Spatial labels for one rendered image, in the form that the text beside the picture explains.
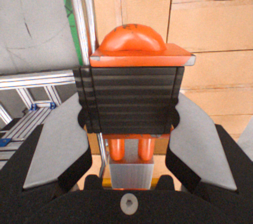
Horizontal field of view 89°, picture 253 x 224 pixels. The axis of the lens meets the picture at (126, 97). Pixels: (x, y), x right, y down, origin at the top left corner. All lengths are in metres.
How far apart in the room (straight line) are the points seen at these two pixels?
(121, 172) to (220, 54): 0.71
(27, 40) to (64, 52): 0.31
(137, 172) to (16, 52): 1.49
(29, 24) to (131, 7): 0.98
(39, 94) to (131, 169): 1.25
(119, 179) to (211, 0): 0.69
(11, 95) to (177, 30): 1.41
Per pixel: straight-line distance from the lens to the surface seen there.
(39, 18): 1.37
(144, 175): 0.22
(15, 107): 1.62
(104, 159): 0.18
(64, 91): 1.25
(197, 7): 0.70
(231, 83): 0.91
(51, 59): 1.42
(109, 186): 0.57
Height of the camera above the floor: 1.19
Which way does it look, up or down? 58 degrees down
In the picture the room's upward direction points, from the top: 179 degrees counter-clockwise
